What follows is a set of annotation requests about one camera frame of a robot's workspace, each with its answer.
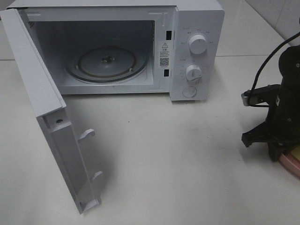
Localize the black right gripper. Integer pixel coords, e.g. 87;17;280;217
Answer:
241;83;300;161

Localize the pink round plate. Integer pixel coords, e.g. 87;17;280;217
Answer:
279;153;300;178

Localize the round white door button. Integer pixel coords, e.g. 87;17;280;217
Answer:
182;86;197;98

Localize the white microwave door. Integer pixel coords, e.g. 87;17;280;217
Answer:
0;9;101;213

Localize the white bread sandwich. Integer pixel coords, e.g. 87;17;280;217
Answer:
284;145;300;161

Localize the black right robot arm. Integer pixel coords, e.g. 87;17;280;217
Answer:
241;46;300;161

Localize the lower white timer knob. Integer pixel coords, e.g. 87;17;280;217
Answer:
185;65;203;82

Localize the upper white power knob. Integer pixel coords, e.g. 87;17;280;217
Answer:
188;34;207;54

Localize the white microwave oven body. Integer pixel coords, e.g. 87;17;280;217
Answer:
5;0;225;101

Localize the white warning label sticker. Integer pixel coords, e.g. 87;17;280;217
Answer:
158;41;171;68

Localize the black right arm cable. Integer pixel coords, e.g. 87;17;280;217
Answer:
246;30;300;108

